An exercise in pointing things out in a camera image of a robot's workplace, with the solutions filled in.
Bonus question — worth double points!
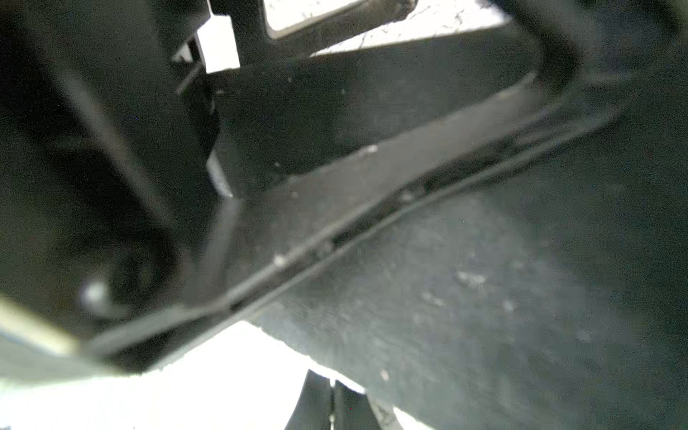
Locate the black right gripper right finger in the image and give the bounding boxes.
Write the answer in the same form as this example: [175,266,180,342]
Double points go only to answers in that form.
[333,382,382,430]

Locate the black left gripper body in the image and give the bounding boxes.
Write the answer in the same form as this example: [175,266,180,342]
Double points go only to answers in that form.
[1,1,220,344]

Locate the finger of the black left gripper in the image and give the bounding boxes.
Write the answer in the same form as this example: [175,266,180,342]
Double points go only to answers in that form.
[210,0,417,57]
[209,24,542,198]

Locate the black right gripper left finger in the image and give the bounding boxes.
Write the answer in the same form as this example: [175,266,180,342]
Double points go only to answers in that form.
[285,370,333,430]

